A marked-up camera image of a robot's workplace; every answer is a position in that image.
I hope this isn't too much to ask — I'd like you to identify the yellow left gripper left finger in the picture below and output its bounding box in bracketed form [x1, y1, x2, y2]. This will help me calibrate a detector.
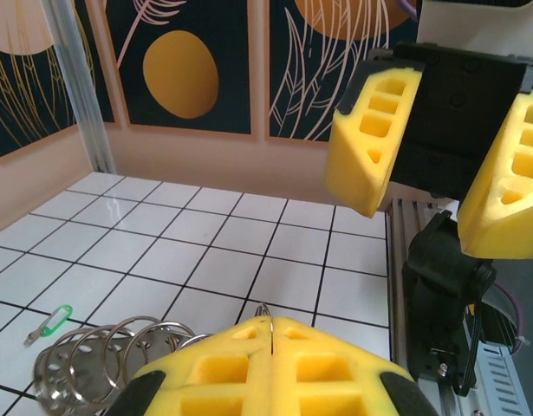
[112, 315, 274, 416]

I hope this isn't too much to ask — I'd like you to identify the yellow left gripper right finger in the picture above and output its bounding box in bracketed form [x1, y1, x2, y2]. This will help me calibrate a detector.
[270, 315, 441, 416]

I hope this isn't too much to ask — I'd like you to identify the green key tag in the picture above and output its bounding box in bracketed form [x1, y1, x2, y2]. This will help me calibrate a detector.
[23, 304, 75, 347]

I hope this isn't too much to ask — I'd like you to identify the long aluminium base rail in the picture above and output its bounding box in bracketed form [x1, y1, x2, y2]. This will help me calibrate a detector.
[385, 197, 466, 416]

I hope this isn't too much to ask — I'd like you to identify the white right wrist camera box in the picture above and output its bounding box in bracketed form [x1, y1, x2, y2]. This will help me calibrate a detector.
[415, 0, 533, 61]

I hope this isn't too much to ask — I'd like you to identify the grey slotted cable duct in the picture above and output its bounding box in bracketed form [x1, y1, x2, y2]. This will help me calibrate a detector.
[473, 346, 533, 416]

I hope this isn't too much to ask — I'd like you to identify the aluminium corner post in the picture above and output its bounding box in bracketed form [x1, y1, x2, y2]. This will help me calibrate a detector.
[43, 0, 116, 175]

